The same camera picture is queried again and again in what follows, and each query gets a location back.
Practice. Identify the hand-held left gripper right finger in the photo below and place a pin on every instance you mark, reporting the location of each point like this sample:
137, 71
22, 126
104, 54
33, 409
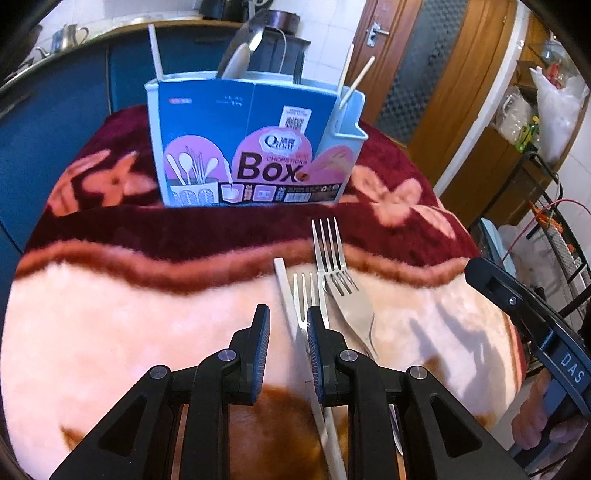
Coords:
316, 355

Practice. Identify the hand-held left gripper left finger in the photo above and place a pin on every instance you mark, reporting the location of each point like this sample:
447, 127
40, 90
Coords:
261, 350

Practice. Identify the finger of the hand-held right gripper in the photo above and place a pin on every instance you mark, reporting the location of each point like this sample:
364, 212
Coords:
503, 295

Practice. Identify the white chopstick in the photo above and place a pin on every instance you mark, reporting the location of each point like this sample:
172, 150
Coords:
155, 50
284, 286

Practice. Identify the light blue utensil box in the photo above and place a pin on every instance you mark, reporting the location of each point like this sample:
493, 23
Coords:
207, 120

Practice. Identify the metal table knife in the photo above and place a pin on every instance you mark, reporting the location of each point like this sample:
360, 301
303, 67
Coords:
254, 34

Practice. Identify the person's right hand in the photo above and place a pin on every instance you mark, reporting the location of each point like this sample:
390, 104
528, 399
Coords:
526, 424

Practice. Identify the light blue plastic stool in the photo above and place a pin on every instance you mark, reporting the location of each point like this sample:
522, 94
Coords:
496, 244

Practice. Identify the grey fork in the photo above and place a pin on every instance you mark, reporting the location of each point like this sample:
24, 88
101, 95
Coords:
353, 309

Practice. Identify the wooden shelf unit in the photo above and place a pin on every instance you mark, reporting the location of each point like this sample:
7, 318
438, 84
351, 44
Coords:
517, 161

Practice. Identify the floral plush blanket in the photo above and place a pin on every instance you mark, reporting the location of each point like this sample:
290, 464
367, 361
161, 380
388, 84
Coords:
115, 323

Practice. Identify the white plastic bag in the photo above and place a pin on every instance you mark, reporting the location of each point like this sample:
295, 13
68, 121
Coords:
558, 110

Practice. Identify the wooden door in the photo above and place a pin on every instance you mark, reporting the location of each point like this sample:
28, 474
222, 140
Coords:
461, 69

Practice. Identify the beige chopstick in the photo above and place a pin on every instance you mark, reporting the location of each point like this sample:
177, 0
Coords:
362, 76
346, 69

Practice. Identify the rice cooker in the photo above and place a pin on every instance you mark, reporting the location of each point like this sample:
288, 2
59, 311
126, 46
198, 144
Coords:
281, 21

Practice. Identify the black air fryer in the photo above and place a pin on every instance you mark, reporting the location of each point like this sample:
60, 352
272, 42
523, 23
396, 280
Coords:
226, 9

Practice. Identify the dark kitchen countertop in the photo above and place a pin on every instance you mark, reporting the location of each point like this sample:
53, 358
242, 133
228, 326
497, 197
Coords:
152, 21

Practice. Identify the steel kettle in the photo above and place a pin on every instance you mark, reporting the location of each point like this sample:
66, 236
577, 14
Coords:
69, 39

